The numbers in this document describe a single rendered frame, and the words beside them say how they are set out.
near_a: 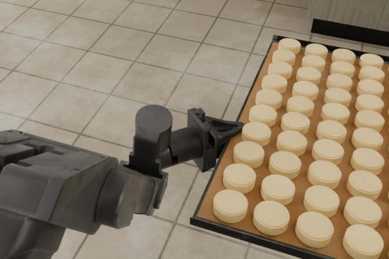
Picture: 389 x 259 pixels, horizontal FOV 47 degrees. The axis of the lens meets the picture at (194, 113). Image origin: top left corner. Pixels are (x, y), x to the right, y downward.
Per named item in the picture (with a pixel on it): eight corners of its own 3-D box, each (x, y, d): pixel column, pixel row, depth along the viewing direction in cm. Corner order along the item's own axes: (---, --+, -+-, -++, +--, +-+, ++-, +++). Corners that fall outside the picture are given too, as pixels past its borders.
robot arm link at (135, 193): (-41, 199, 30) (109, 244, 30) (-12, 121, 31) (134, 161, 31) (103, 200, 73) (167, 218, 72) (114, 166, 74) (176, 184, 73)
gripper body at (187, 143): (195, 148, 84) (159, 159, 81) (197, 105, 77) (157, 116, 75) (212, 171, 79) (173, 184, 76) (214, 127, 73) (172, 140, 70)
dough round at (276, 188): (260, 205, 66) (262, 196, 65) (260, 181, 70) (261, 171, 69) (294, 208, 66) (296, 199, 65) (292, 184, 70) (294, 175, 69)
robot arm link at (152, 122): (105, 198, 71) (157, 213, 70) (101, 158, 62) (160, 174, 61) (131, 140, 78) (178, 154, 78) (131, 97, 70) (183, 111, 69)
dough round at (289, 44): (273, 50, 104) (275, 42, 103) (285, 43, 107) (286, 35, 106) (292, 58, 101) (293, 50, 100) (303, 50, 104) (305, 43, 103)
